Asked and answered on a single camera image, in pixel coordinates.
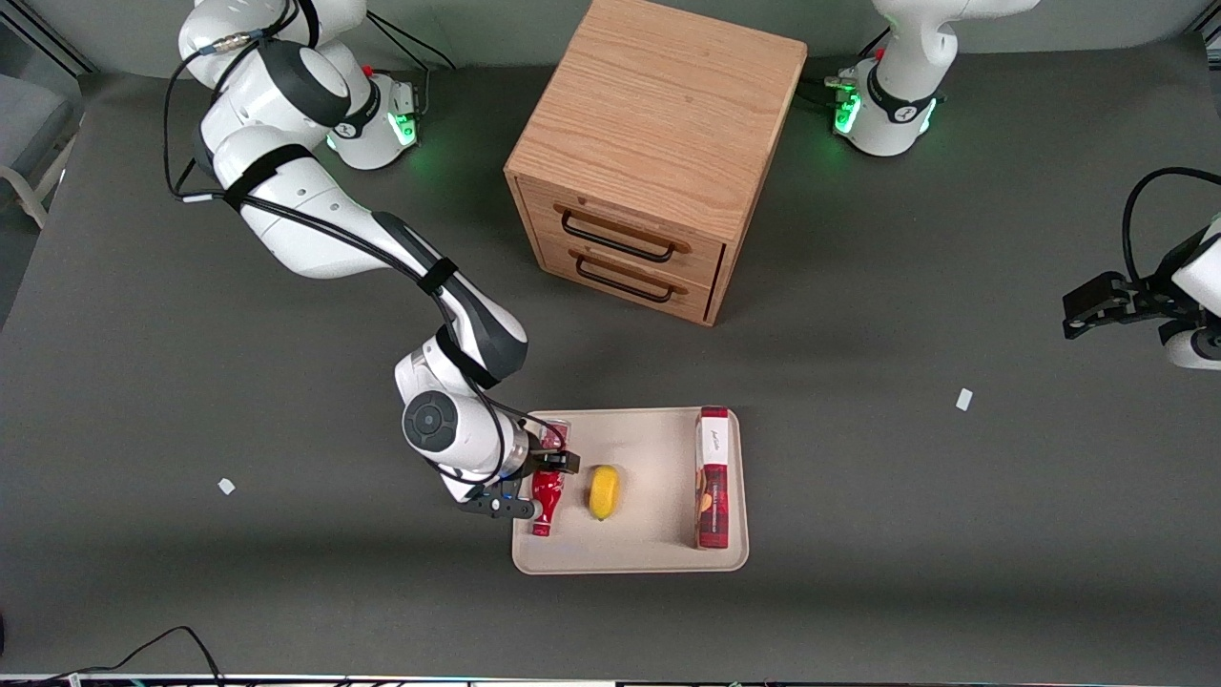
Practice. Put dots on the wooden drawer cabinet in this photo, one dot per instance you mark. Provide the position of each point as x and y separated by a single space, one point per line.
658 105

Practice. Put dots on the red ketchup bottle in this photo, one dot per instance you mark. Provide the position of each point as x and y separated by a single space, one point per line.
546 501

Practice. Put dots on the dark right wrist camera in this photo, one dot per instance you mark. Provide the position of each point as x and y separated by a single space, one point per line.
496 501

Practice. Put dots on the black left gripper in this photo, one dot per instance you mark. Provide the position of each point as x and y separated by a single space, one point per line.
1142 296

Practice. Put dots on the yellow lemon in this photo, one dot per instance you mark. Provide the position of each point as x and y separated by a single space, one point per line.
603 492

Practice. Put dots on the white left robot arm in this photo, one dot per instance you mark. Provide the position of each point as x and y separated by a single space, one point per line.
897 95

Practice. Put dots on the red and white cookie box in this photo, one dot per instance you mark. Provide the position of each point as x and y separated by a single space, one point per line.
713 477

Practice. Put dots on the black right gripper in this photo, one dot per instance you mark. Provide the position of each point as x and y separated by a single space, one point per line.
542 458

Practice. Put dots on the beige plastic tray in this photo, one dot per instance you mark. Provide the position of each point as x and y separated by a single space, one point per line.
658 496

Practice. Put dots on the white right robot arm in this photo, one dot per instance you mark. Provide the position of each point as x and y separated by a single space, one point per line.
315 219

